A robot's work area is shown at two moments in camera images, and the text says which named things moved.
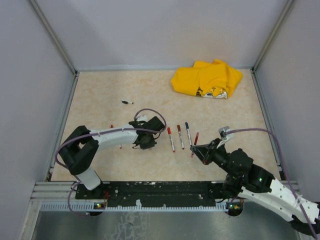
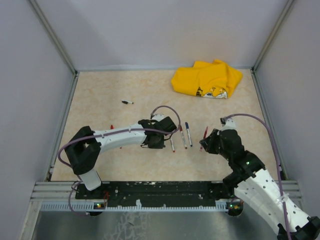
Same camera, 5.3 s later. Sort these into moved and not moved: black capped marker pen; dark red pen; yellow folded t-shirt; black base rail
Moved: dark red pen
Not moved: black capped marker pen; black base rail; yellow folded t-shirt
